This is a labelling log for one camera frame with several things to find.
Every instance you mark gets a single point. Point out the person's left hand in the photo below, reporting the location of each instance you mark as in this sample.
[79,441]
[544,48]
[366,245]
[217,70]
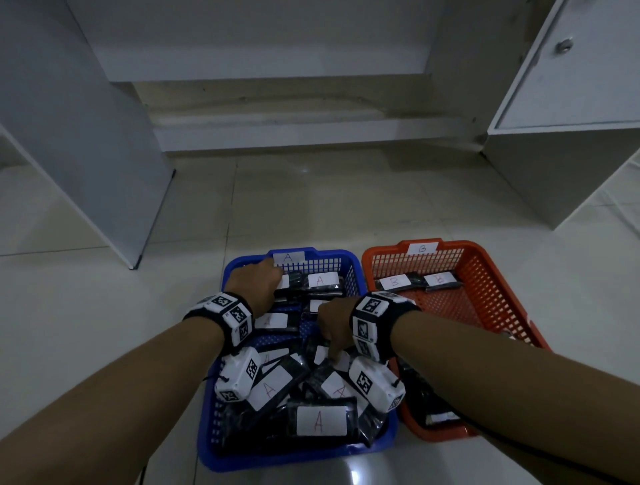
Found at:
[257,287]

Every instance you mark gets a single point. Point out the white desk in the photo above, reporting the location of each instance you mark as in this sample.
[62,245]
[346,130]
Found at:
[85,140]

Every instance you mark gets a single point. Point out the person's right forearm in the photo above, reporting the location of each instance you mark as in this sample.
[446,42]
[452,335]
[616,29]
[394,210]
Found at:
[525,394]

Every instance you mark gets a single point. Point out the person's left forearm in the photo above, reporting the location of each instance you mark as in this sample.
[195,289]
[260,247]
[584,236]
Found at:
[100,399]

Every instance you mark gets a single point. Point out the person's right hand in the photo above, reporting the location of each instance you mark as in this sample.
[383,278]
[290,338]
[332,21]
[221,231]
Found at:
[337,322]

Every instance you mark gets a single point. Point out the blue plastic basket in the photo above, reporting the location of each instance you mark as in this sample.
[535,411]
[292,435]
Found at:
[210,439]

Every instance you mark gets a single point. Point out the white cabinet door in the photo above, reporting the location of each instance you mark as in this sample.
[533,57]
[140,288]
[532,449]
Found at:
[575,85]

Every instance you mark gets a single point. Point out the orange plastic basket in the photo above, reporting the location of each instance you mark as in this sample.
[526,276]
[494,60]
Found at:
[480,290]

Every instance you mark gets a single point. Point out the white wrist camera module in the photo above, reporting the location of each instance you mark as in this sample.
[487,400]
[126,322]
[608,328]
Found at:
[237,375]
[375,385]

